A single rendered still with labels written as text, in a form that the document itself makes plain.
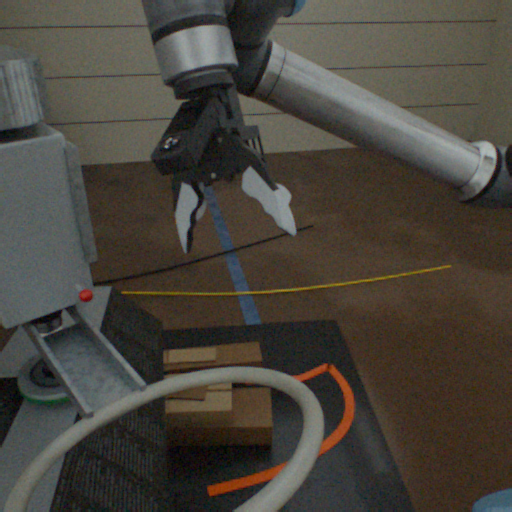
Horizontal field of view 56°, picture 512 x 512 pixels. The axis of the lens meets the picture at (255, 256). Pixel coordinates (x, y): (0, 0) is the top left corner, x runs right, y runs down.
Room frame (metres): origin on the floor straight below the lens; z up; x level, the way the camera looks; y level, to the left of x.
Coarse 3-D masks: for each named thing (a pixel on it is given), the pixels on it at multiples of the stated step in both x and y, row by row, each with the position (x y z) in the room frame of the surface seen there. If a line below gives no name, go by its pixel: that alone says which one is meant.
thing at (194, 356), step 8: (176, 352) 2.02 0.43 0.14; (184, 352) 2.02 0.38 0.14; (192, 352) 2.02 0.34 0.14; (200, 352) 2.02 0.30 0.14; (208, 352) 2.02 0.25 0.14; (176, 360) 1.95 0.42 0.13; (184, 360) 1.95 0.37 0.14; (192, 360) 1.95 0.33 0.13; (200, 360) 1.95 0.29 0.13; (208, 360) 1.95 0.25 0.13
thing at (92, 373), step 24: (72, 312) 0.99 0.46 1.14; (48, 336) 0.92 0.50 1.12; (72, 336) 0.92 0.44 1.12; (96, 336) 0.87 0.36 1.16; (48, 360) 0.80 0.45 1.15; (72, 360) 0.83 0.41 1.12; (96, 360) 0.83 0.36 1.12; (120, 360) 0.78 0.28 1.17; (72, 384) 0.71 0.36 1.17; (96, 384) 0.75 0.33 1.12; (120, 384) 0.75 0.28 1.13; (144, 384) 0.71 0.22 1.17; (96, 408) 0.69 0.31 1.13
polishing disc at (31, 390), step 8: (32, 360) 1.05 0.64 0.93; (40, 360) 1.05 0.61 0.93; (24, 368) 1.02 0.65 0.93; (32, 368) 1.02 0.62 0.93; (40, 368) 1.02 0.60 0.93; (24, 376) 0.99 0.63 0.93; (32, 376) 0.99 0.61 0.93; (40, 376) 0.99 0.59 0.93; (24, 384) 0.96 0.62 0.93; (32, 384) 0.96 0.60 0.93; (40, 384) 0.96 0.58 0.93; (48, 384) 0.96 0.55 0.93; (56, 384) 0.96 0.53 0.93; (24, 392) 0.93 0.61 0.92; (32, 392) 0.93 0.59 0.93; (40, 392) 0.93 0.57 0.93; (48, 392) 0.93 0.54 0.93; (56, 392) 0.93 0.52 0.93; (64, 392) 0.93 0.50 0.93
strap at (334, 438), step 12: (312, 372) 1.99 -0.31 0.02; (336, 372) 1.99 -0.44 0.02; (348, 396) 1.81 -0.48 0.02; (348, 408) 1.73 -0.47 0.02; (348, 420) 1.65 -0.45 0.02; (336, 432) 1.58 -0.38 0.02; (324, 444) 1.51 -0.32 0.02; (276, 468) 1.38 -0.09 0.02; (240, 480) 1.33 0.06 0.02; (252, 480) 1.33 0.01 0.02; (264, 480) 1.33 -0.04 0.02; (216, 492) 1.27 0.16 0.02
